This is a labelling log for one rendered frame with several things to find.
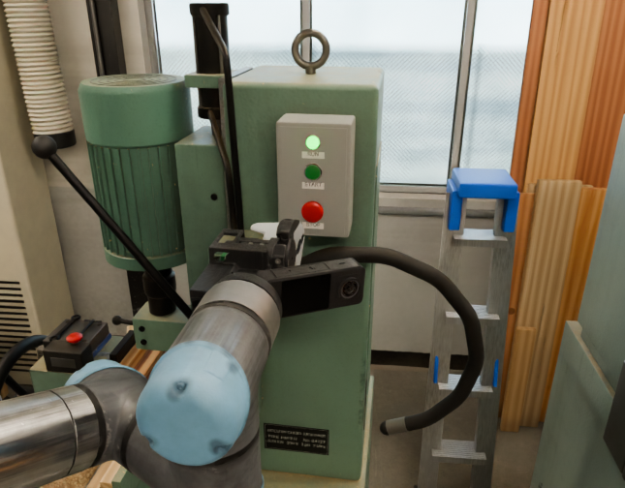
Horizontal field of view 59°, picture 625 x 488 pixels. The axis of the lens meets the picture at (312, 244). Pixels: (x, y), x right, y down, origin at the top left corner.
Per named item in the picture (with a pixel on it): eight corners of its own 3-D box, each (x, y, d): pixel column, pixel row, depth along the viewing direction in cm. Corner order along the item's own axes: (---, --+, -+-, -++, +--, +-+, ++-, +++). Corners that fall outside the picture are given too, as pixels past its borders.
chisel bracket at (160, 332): (151, 336, 115) (146, 300, 112) (216, 342, 114) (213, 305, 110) (136, 356, 109) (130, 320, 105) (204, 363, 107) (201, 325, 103)
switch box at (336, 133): (286, 219, 84) (284, 112, 78) (352, 223, 83) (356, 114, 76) (278, 234, 79) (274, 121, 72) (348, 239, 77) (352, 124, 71)
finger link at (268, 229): (260, 202, 70) (240, 230, 62) (306, 205, 69) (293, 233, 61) (261, 226, 71) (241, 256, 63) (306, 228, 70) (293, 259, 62)
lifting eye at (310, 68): (292, 72, 87) (292, 27, 84) (330, 73, 86) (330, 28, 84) (290, 74, 86) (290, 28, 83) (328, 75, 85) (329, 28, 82)
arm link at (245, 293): (270, 303, 46) (272, 384, 49) (281, 278, 50) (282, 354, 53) (182, 295, 47) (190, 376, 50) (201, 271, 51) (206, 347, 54)
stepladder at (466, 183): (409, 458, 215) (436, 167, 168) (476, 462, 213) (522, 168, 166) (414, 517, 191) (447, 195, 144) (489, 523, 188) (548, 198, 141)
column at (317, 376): (270, 394, 127) (259, 64, 98) (368, 404, 124) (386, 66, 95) (245, 469, 107) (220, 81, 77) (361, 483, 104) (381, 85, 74)
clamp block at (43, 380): (75, 363, 126) (68, 329, 122) (131, 369, 124) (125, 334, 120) (35, 407, 112) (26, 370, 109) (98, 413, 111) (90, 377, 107)
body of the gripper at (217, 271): (225, 223, 62) (186, 271, 51) (301, 228, 60) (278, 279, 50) (229, 284, 65) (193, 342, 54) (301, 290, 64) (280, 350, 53)
